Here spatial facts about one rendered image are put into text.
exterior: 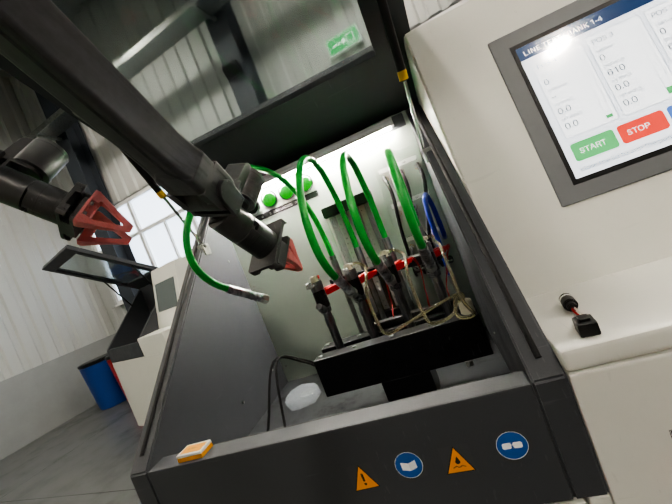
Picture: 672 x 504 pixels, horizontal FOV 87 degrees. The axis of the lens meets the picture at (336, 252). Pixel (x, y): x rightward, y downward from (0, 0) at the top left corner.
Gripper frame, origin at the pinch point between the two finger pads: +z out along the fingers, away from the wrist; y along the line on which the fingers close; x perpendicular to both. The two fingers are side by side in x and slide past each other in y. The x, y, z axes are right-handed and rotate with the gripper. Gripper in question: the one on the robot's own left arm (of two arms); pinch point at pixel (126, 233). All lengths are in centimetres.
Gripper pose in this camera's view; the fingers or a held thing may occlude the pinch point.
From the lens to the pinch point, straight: 72.8
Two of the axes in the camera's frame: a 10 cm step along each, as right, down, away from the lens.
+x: -1.8, 8.2, -5.4
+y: -5.0, 4.0, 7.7
